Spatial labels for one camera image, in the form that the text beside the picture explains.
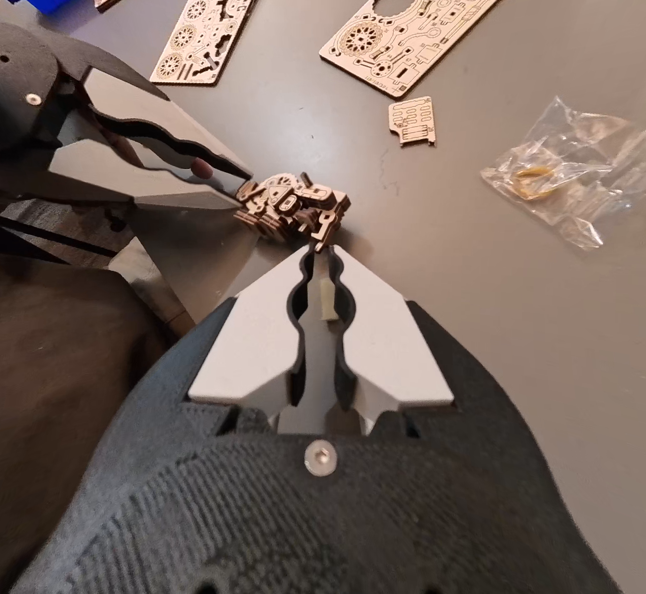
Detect wooden puzzle sheet cut out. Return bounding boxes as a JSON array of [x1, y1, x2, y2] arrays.
[[151, 0, 276, 86]]

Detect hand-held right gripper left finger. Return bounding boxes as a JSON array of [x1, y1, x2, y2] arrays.
[[188, 246, 316, 430]]

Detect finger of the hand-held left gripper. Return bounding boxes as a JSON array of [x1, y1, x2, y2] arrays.
[[78, 65, 254, 183], [46, 135, 253, 212]]

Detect clear plastic bag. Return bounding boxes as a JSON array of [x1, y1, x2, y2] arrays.
[[479, 96, 646, 250]]

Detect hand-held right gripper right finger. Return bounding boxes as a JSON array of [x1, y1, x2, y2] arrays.
[[328, 245, 456, 437]]

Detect wooden model car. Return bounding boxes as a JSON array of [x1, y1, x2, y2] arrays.
[[233, 172, 351, 254]]

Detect person's left hand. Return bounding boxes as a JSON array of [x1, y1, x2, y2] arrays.
[[106, 134, 215, 181]]

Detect grey desk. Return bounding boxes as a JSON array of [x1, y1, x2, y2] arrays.
[[48, 0, 646, 594]]

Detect small wooden puzzle piece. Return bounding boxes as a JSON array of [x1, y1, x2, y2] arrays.
[[388, 96, 436, 148]]

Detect small white wax stick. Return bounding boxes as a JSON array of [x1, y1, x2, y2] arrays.
[[317, 278, 340, 323]]

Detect yellow rubber band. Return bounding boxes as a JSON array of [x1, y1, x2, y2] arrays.
[[512, 165, 556, 201]]

